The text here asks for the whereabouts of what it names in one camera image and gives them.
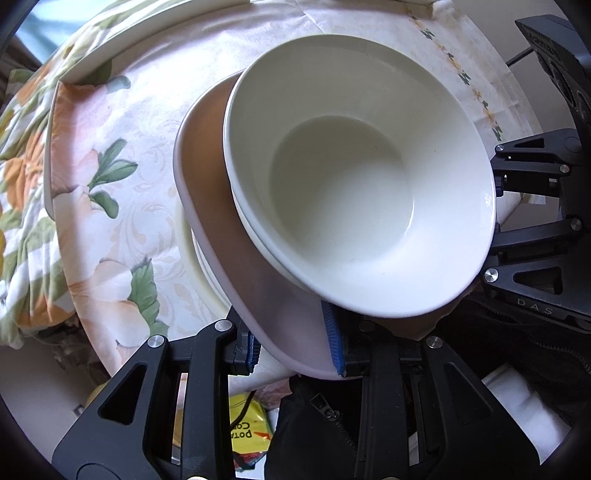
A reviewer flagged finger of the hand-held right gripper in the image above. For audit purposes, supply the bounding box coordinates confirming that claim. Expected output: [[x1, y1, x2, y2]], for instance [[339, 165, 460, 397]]
[[494, 128, 584, 197], [481, 216, 591, 331]]

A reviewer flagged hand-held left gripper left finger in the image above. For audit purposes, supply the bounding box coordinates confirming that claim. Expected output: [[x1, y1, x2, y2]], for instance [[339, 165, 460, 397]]
[[51, 320, 262, 480]]

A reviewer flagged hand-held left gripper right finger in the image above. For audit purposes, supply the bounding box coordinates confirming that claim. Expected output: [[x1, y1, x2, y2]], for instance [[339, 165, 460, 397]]
[[321, 302, 542, 480]]

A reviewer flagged cream plate with duck print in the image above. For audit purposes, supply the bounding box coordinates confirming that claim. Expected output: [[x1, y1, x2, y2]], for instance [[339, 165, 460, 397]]
[[174, 203, 232, 310]]

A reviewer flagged white deep plate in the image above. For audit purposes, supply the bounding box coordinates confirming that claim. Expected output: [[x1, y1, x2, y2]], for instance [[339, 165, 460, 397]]
[[223, 33, 498, 320]]

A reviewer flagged pink rectangular dish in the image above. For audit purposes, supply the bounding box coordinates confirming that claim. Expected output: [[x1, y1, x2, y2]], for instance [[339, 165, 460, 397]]
[[173, 69, 451, 381]]

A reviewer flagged yellow snack packet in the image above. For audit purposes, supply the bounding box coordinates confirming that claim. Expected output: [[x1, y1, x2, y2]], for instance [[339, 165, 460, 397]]
[[228, 392, 278, 472]]

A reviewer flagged white cloth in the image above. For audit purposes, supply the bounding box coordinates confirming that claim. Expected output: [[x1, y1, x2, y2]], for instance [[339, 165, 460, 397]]
[[481, 364, 579, 459]]

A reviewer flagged cream floral tablecloth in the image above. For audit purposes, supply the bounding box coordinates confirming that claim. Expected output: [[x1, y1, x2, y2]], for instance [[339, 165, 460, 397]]
[[44, 0, 546, 384]]

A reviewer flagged floral striped blanket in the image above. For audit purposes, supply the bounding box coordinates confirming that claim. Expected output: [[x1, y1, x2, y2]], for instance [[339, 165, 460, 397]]
[[0, 0, 122, 348]]

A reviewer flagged black cable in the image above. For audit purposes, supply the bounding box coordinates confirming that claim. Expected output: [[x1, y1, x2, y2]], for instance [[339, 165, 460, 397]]
[[230, 389, 260, 426]]

